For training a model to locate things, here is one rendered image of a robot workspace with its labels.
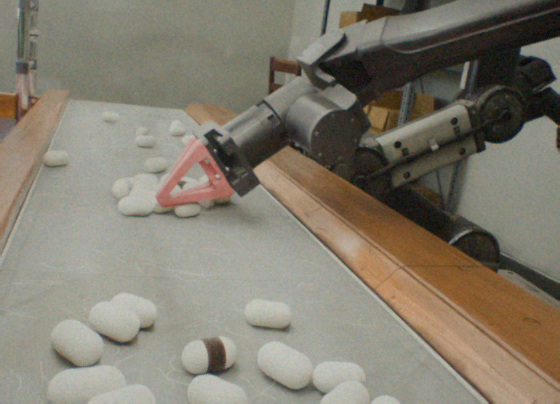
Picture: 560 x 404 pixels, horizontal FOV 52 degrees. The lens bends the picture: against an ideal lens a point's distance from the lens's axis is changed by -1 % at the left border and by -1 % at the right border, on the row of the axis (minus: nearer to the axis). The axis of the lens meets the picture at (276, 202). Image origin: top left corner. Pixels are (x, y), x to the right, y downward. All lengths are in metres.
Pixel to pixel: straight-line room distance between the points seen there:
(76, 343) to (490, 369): 0.25
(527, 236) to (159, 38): 3.50
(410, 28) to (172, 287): 0.34
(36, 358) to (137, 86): 4.89
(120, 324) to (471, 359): 0.23
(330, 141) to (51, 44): 4.65
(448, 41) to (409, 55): 0.04
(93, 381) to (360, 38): 0.44
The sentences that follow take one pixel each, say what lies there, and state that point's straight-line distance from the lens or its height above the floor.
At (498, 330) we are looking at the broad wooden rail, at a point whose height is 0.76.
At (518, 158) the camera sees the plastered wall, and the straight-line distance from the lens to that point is 3.02.
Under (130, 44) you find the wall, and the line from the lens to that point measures 5.18.
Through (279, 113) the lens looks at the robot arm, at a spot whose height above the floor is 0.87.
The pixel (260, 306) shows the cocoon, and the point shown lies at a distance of 0.40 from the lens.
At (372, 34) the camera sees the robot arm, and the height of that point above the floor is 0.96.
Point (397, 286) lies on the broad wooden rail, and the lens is 0.49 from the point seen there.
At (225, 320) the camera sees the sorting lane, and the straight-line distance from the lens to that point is 0.41.
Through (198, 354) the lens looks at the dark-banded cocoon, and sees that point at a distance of 0.34.
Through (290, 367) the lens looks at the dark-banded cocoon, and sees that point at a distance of 0.34.
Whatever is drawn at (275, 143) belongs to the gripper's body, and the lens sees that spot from 0.61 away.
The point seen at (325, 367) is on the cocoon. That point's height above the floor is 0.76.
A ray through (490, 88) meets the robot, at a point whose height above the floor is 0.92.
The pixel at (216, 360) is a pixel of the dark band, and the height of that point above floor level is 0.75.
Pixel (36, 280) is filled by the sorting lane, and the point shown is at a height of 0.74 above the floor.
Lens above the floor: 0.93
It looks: 14 degrees down
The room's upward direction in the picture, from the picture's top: 8 degrees clockwise
